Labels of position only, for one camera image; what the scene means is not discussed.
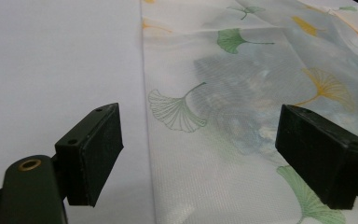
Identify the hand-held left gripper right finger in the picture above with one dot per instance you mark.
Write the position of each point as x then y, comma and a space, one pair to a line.
320, 155

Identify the white mesh leaf-print laundry bag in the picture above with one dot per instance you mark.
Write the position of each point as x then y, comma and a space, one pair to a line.
199, 186

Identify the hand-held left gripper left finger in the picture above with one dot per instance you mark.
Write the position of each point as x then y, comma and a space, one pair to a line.
88, 155

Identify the pale blue garment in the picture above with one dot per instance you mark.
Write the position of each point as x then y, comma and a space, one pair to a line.
230, 81

